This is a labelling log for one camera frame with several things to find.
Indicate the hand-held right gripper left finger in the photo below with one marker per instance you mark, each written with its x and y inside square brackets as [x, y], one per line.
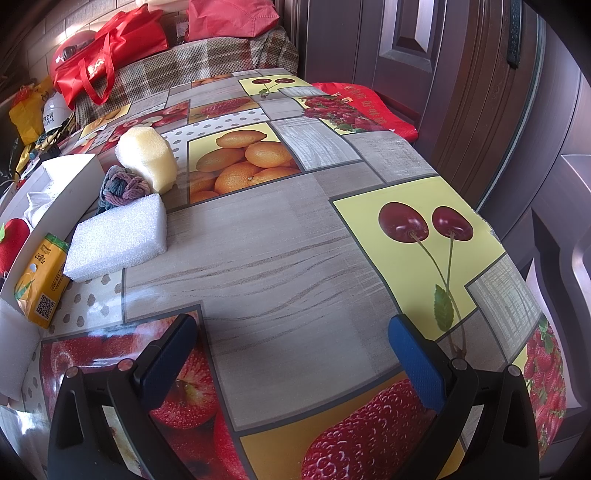
[168, 360]

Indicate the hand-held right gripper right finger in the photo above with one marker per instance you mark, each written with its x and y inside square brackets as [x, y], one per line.
[411, 355]

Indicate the white foam block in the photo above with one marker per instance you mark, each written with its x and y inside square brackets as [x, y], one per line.
[115, 240]

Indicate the yellow tissue packet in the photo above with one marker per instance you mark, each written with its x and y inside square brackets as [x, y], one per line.
[41, 281]

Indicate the grey knitted cloth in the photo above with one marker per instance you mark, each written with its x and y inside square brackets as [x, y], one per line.
[120, 187]

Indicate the red plush apple toy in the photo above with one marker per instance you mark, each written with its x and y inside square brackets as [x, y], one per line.
[14, 249]

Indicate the pale yellow foam chunk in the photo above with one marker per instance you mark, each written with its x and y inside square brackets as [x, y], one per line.
[147, 157]

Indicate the white cardboard box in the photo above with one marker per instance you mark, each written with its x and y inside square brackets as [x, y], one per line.
[69, 175]

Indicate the fruit print tablecloth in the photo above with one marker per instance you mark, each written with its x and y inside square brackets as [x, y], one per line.
[277, 254]

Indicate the red gift bag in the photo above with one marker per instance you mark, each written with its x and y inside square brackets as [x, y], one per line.
[369, 101]

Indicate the white helmet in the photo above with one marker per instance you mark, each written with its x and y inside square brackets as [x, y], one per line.
[53, 113]

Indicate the yellow shopping bag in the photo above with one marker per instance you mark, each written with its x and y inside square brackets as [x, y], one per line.
[27, 115]

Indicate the plaid covered bench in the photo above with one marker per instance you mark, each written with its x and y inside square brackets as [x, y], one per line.
[194, 60]

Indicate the red tote bag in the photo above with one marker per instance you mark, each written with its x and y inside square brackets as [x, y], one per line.
[129, 37]

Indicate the red helmet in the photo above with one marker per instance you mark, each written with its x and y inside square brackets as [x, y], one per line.
[69, 46]

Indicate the red nonwoven bag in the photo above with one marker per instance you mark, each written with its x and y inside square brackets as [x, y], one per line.
[231, 18]

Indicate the white folded bag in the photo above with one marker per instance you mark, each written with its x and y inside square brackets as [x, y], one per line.
[161, 2]

